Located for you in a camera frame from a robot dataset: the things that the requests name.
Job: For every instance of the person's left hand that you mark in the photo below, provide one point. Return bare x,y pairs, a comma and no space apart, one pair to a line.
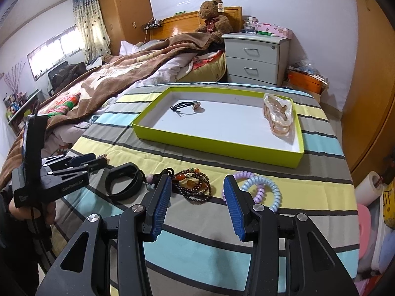
50,214

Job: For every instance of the tall wooden cabinet with stars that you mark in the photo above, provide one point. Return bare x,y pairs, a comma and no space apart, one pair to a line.
123,12

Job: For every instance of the orange storage box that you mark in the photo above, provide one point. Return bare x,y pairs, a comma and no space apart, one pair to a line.
305,81

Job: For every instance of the window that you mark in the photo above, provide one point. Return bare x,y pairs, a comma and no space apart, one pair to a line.
52,51

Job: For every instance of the red green plaid pillow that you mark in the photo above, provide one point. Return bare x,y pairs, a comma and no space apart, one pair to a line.
61,103

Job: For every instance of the black fitness band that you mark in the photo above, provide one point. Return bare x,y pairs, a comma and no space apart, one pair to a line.
122,182

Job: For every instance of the white storage bin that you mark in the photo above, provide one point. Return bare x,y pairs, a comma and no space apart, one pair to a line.
384,243

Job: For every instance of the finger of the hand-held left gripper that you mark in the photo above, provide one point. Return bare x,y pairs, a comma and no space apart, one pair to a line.
79,159
89,167

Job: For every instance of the pink floral tissue box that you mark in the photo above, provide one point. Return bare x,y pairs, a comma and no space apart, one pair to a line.
274,30

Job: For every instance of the white quilt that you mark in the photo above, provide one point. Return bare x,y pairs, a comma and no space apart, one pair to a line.
166,67

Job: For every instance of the brown patterned blanket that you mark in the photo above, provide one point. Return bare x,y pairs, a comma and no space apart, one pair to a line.
123,67

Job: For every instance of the grey three-drawer nightstand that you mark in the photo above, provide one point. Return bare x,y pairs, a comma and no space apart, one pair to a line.
254,58

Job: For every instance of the brown teddy bear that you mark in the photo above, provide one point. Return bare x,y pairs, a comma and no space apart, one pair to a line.
213,18

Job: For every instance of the glass jar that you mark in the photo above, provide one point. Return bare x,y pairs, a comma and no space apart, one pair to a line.
249,26

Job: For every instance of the clear plastic bag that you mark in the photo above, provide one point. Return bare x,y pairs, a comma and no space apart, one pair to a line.
304,67

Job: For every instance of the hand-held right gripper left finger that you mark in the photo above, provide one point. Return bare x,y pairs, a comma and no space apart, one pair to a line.
162,203

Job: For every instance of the large wooden wardrobe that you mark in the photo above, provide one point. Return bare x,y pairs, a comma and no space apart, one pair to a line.
373,83

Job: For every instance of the white paper roll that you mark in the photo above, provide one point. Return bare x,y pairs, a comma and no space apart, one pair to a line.
367,188

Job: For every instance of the dotted curtain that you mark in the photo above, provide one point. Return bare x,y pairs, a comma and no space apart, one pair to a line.
91,27

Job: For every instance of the cluttered white shelf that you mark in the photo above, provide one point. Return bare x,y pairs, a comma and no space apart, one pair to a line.
21,108

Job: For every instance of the small headboard shelf with charger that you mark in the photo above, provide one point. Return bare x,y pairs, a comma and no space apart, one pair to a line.
152,24

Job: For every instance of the clear amber hair claw clip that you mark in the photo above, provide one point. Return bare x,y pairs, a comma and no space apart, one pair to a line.
277,112

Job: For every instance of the black chair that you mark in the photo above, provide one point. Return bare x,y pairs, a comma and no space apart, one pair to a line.
64,77

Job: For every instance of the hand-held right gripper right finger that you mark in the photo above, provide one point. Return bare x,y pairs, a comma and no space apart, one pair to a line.
234,209

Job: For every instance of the green shallow box tray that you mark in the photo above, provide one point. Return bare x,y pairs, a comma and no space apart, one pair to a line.
222,120

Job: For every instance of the wooden headboard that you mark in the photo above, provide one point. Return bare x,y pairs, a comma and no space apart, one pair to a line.
182,21

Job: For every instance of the yellow printed container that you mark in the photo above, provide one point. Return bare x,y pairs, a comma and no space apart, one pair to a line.
389,203

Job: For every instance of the pink plastic stool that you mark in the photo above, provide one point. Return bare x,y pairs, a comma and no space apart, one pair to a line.
364,231

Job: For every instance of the yellow cushion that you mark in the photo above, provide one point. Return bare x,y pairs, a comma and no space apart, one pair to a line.
206,67

